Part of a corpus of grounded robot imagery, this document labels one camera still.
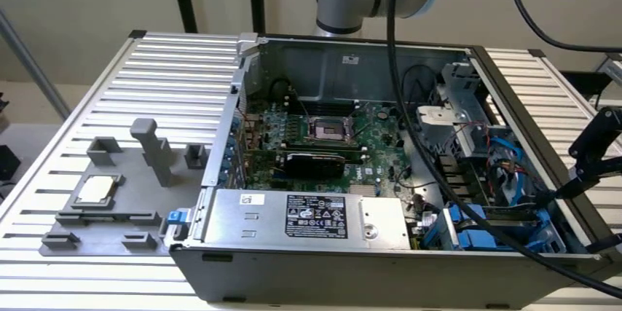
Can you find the silver metal pole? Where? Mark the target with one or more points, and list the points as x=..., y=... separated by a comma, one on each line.
x=31, y=59

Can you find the aluminium frame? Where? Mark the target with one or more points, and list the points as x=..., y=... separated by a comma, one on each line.
x=607, y=81

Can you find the silver metal disk bay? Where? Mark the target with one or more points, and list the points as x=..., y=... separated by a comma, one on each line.
x=462, y=107

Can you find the black RAM slot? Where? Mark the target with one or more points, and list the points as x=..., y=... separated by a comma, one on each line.
x=323, y=147
x=330, y=108

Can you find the silver CPU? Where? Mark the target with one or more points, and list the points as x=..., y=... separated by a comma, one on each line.
x=99, y=189

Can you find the black table corner cap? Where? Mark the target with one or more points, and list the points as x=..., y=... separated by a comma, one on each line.
x=537, y=52
x=138, y=33

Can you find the grey parts rack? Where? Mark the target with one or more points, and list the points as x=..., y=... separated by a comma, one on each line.
x=131, y=194

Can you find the black graphics card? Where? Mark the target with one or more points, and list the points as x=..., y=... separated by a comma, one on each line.
x=311, y=165

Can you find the blue case latch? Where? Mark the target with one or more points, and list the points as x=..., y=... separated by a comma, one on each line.
x=178, y=217

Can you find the CPU socket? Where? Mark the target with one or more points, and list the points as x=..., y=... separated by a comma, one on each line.
x=327, y=129

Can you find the silver power supply unit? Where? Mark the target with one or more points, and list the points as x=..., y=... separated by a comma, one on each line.
x=272, y=223

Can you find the green motherboard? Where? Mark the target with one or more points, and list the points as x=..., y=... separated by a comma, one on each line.
x=379, y=143

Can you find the small black box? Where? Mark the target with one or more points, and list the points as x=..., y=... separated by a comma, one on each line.
x=8, y=163

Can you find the blue plastic disk caddy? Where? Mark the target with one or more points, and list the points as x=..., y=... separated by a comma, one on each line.
x=466, y=231

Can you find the open black PC case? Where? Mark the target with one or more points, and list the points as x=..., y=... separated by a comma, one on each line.
x=341, y=274

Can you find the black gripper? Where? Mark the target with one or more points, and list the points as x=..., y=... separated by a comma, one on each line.
x=590, y=169

